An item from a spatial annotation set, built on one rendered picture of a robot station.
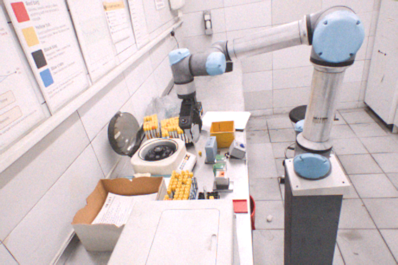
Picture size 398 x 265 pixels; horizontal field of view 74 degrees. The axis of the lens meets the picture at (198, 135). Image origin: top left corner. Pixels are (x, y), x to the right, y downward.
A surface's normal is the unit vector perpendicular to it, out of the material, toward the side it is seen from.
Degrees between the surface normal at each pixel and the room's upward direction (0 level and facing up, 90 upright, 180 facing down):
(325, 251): 90
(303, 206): 90
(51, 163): 90
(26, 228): 90
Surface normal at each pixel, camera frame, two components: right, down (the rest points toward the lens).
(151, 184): -0.12, 0.49
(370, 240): -0.15, -0.86
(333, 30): -0.34, 0.41
